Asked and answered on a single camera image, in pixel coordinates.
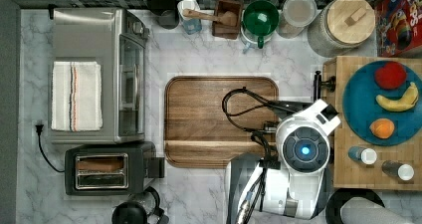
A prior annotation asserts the wooden spoon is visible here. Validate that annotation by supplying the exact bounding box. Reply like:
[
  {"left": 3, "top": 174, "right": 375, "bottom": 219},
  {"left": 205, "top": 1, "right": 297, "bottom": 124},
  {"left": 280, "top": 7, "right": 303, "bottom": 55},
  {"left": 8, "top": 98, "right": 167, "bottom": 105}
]
[{"left": 182, "top": 9, "right": 237, "bottom": 27}]

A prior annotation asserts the stainless toaster oven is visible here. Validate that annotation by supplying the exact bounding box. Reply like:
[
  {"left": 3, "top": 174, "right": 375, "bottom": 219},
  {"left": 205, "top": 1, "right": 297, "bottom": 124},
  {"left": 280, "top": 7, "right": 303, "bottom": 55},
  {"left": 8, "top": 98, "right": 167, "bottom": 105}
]
[{"left": 48, "top": 8, "right": 148, "bottom": 144}]

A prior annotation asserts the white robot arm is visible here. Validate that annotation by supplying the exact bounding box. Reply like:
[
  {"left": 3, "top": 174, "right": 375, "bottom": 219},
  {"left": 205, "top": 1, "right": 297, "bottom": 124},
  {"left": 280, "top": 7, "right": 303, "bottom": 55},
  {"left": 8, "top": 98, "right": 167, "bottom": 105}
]
[{"left": 225, "top": 100, "right": 340, "bottom": 224}]

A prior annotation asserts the clear soap bottle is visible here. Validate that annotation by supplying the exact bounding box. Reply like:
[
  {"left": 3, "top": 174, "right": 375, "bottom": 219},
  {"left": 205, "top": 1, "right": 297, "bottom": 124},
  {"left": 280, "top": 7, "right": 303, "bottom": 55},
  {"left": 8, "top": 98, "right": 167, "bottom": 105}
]
[{"left": 176, "top": 0, "right": 203, "bottom": 36}]

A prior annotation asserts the green funnel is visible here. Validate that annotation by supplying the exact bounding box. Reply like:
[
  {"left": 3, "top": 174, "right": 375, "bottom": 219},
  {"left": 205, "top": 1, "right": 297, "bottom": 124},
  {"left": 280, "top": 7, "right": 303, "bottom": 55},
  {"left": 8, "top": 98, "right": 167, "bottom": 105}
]
[{"left": 241, "top": 0, "right": 280, "bottom": 37}]

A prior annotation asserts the black drawer handle bar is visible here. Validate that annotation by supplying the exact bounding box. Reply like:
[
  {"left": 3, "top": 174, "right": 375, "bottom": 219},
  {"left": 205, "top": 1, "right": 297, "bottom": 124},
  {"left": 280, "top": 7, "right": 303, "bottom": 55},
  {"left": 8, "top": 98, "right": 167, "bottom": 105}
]
[{"left": 313, "top": 71, "right": 336, "bottom": 102}]

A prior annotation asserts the wooden cutting board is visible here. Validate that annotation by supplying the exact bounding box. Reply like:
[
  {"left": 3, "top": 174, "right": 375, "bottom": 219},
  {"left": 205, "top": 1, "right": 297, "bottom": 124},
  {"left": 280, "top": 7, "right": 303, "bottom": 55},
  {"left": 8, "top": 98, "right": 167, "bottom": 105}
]
[{"left": 164, "top": 76, "right": 279, "bottom": 168}]

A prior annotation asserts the yellow banana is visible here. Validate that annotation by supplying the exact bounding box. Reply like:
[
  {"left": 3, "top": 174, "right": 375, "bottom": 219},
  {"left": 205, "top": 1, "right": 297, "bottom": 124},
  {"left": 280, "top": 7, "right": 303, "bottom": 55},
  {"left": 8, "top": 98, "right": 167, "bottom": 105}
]
[{"left": 375, "top": 82, "right": 419, "bottom": 112}]

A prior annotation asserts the red cereal box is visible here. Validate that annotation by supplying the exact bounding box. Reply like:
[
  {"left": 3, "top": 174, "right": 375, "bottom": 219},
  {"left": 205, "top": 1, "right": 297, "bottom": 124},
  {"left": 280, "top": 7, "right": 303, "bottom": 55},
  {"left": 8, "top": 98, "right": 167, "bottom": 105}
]
[{"left": 375, "top": 0, "right": 422, "bottom": 59}]

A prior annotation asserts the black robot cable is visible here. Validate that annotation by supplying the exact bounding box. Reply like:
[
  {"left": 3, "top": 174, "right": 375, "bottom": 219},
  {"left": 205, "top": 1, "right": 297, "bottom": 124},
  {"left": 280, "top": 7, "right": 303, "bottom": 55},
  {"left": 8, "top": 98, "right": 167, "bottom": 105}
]
[{"left": 221, "top": 87, "right": 302, "bottom": 158}]

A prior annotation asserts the black power cord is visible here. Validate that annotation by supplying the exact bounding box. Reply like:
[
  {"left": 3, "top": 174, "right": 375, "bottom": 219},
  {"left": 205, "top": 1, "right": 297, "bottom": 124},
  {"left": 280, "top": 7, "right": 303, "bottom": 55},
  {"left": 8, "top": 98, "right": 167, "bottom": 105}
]
[{"left": 35, "top": 122, "right": 66, "bottom": 174}]

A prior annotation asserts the white striped dish towel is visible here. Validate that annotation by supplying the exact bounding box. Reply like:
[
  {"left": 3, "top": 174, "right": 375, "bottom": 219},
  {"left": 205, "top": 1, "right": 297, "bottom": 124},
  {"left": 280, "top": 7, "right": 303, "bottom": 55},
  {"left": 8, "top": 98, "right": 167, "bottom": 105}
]
[{"left": 51, "top": 62, "right": 103, "bottom": 132}]

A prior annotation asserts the black robot base ring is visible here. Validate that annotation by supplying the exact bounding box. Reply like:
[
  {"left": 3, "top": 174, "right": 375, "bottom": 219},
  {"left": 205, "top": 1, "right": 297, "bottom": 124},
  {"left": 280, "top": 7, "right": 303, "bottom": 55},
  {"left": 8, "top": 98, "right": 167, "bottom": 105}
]
[{"left": 324, "top": 187, "right": 386, "bottom": 224}]

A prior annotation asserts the red apple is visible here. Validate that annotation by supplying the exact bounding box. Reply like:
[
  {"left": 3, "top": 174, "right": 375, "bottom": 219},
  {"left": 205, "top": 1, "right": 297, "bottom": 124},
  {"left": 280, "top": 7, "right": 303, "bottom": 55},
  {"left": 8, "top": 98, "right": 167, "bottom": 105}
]
[{"left": 374, "top": 62, "right": 407, "bottom": 90}]

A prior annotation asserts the black round cup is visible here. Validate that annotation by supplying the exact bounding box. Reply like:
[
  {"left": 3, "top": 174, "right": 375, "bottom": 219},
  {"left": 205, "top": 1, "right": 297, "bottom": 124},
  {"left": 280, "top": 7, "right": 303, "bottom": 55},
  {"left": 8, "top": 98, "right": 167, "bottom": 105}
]
[{"left": 147, "top": 0, "right": 179, "bottom": 30}]

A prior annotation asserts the glass jar wooden lid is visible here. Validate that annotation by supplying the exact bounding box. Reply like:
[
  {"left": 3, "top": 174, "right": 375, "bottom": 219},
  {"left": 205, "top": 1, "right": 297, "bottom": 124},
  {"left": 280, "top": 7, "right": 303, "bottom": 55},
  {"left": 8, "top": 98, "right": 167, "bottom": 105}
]
[{"left": 308, "top": 0, "right": 375, "bottom": 58}]

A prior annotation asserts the clear plastic lidded container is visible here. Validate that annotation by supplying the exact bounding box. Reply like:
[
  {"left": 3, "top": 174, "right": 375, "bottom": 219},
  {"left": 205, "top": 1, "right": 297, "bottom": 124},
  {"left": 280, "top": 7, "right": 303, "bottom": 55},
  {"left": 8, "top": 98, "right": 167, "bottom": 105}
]
[{"left": 277, "top": 0, "right": 317, "bottom": 39}]

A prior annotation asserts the bamboo drawer cabinet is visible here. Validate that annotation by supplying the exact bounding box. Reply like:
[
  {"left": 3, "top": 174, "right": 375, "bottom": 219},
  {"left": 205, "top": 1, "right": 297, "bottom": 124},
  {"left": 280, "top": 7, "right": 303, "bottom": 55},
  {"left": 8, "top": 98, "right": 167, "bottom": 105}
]
[{"left": 321, "top": 56, "right": 421, "bottom": 191}]

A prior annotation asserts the blue shaker white cap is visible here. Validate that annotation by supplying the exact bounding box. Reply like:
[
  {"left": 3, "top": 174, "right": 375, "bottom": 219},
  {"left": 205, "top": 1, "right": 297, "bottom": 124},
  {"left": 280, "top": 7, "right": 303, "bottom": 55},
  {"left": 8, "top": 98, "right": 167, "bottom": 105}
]
[{"left": 347, "top": 146, "right": 377, "bottom": 165}]

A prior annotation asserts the orange fruit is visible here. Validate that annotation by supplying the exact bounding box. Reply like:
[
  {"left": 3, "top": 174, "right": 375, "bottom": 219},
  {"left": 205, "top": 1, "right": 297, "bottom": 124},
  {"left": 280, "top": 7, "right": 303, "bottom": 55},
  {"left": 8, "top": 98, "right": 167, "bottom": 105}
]
[{"left": 369, "top": 118, "right": 395, "bottom": 139}]

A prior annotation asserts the light blue mug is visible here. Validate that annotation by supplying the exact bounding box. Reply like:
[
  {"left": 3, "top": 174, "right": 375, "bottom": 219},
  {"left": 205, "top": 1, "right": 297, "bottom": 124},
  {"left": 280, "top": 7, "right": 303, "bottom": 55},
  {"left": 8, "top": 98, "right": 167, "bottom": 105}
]
[{"left": 241, "top": 26, "right": 272, "bottom": 54}]

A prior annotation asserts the dark shaker white cap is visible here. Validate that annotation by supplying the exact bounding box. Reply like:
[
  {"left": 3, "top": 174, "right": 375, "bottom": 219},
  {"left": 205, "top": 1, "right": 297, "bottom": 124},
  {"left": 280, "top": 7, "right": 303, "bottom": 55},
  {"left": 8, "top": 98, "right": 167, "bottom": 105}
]
[{"left": 381, "top": 160, "right": 414, "bottom": 181}]

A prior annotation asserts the black slot toaster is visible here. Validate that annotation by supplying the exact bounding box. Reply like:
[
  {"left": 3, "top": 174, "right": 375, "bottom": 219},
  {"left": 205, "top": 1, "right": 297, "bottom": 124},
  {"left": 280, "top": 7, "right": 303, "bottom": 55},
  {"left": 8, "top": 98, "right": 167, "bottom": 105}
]
[{"left": 65, "top": 141, "right": 164, "bottom": 196}]

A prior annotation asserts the blue plate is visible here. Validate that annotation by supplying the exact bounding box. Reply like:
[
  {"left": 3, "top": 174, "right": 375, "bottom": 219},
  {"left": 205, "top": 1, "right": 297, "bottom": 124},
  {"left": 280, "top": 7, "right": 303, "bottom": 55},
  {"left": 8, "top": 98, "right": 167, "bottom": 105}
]
[{"left": 342, "top": 61, "right": 422, "bottom": 146}]

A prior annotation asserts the dark wooden box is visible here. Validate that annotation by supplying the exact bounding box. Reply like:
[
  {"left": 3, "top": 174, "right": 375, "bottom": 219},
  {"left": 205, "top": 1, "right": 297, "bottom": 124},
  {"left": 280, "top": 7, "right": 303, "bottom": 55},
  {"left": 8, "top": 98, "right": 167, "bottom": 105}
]
[{"left": 212, "top": 0, "right": 243, "bottom": 40}]

